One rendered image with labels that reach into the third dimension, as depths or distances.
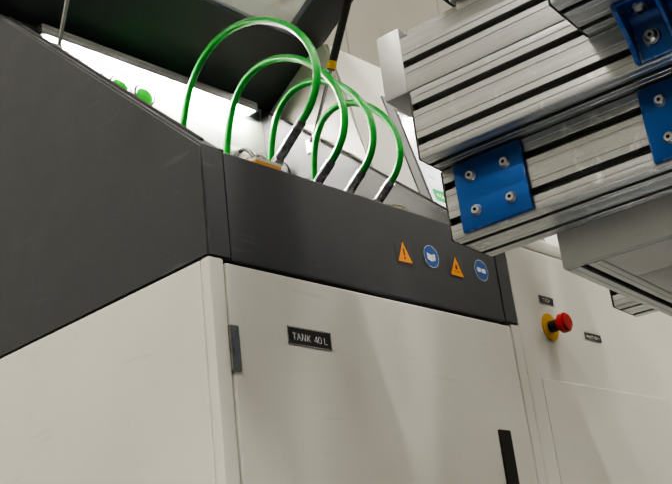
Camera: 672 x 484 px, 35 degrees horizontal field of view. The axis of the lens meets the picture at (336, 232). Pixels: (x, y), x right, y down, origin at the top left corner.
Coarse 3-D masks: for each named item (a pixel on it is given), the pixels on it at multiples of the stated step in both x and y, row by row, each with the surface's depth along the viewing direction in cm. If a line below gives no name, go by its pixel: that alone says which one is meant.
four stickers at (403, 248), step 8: (400, 240) 167; (400, 248) 167; (408, 248) 168; (424, 248) 172; (432, 248) 173; (400, 256) 166; (408, 256) 168; (424, 256) 171; (432, 256) 172; (448, 256) 176; (456, 256) 178; (432, 264) 172; (456, 264) 177; (480, 264) 182; (456, 272) 176; (480, 272) 181; (488, 280) 182
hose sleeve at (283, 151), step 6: (300, 120) 181; (294, 126) 181; (300, 126) 181; (294, 132) 181; (300, 132) 182; (288, 138) 182; (294, 138) 182; (282, 144) 182; (288, 144) 182; (282, 150) 182; (288, 150) 183; (276, 156) 183; (282, 156) 183
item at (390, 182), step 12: (336, 108) 211; (372, 108) 204; (324, 120) 213; (384, 120) 201; (396, 132) 198; (312, 144) 214; (396, 144) 197; (312, 156) 213; (396, 156) 197; (312, 168) 212; (396, 168) 196; (312, 180) 212; (384, 192) 197
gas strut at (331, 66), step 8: (344, 0) 228; (344, 8) 227; (344, 16) 227; (344, 24) 227; (336, 32) 227; (336, 40) 227; (336, 48) 226; (336, 56) 226; (328, 64) 226; (336, 64) 227; (320, 104) 226; (320, 112) 226; (312, 136) 225
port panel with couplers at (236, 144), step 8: (232, 136) 229; (240, 136) 230; (232, 144) 228; (240, 144) 230; (248, 144) 231; (256, 144) 233; (264, 144) 235; (232, 152) 225; (256, 152) 233; (264, 152) 234
